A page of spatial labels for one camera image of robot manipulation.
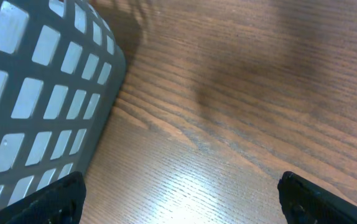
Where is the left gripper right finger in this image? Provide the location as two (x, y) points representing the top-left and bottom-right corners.
(277, 171), (357, 224)

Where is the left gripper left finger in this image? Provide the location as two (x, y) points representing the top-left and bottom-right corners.
(0, 171), (86, 224)

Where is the grey plastic mesh basket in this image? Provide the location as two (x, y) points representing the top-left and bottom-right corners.
(0, 0), (126, 210)

